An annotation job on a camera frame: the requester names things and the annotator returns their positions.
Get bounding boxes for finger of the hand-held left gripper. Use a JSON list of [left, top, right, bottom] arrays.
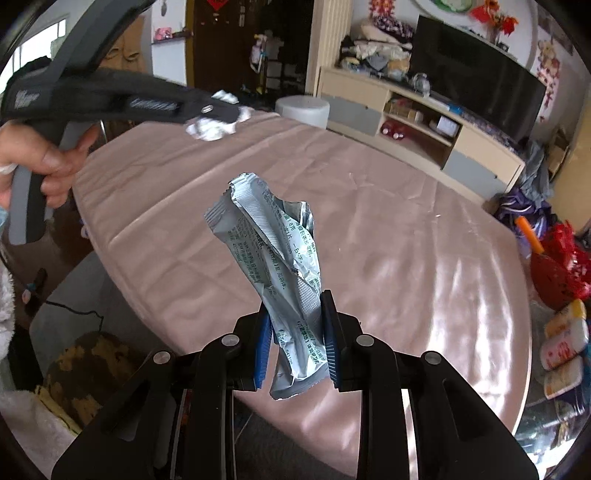
[[178, 87, 242, 125]]

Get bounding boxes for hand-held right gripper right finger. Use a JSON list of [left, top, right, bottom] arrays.
[[320, 290, 539, 480]]

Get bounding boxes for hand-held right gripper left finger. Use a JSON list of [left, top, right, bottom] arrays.
[[51, 308, 274, 480]]

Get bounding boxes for grey foil wrapper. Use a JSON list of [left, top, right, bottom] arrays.
[[184, 89, 253, 142]]

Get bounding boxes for silver foil packet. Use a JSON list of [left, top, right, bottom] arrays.
[[204, 172, 331, 400]]

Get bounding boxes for person's left hand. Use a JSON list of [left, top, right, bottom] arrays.
[[0, 121, 101, 209]]

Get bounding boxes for dark brown door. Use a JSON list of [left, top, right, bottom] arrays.
[[191, 0, 259, 93]]

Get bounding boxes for white round stool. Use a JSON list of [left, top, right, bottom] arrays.
[[275, 95, 331, 131]]

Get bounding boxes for pink tablecloth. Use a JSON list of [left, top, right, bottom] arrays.
[[73, 110, 533, 435]]

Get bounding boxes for camouflage cushion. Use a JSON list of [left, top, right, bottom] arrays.
[[44, 331, 151, 435]]

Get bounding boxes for pile of clothes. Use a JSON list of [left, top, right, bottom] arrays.
[[339, 16, 414, 80]]

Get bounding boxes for orange tube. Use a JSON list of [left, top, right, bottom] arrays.
[[516, 216, 546, 255]]

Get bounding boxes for purple bag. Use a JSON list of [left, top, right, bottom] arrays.
[[495, 187, 556, 234]]

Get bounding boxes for white fleece garment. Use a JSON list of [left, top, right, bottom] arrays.
[[0, 256, 89, 480]]

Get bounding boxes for red plastic basket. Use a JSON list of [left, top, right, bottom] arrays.
[[530, 220, 591, 311]]

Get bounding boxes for beige television cabinet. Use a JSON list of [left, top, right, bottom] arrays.
[[314, 65, 527, 203]]

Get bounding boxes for black television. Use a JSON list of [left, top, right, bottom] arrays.
[[409, 14, 561, 145]]

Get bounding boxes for cardboard box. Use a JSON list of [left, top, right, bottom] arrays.
[[547, 126, 573, 178]]

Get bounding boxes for red flower wall decoration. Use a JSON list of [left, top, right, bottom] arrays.
[[470, 0, 520, 38]]

